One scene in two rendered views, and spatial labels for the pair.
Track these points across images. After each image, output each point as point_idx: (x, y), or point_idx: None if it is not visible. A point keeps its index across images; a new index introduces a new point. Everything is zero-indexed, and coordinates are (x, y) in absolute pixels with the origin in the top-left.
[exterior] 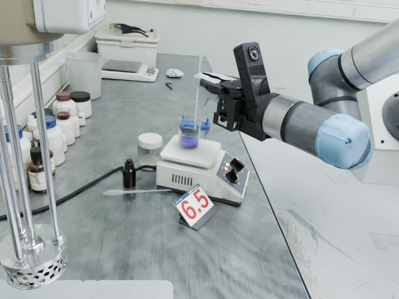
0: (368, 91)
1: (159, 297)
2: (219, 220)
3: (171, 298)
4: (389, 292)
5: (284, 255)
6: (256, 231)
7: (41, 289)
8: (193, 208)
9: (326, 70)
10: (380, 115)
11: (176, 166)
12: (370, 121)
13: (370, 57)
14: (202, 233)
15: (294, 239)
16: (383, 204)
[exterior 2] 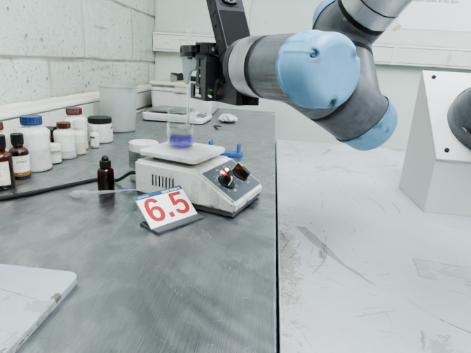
0: (427, 91)
1: (45, 286)
2: (195, 227)
3: (62, 289)
4: (419, 327)
5: (263, 269)
6: (240, 242)
7: None
8: (163, 210)
9: (326, 15)
10: (444, 119)
11: (156, 164)
12: (429, 126)
13: None
14: (162, 237)
15: (291, 254)
16: (448, 233)
